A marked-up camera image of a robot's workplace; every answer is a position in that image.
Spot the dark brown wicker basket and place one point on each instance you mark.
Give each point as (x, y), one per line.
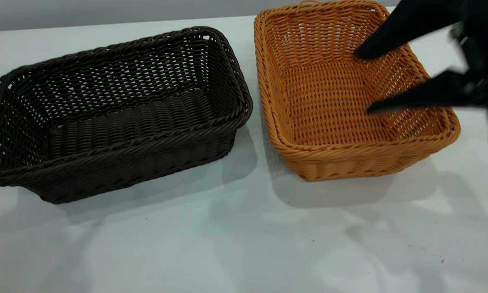
(117, 122)

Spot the orange wicker basket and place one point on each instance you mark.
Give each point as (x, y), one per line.
(329, 93)

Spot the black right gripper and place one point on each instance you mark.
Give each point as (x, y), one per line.
(486, 44)

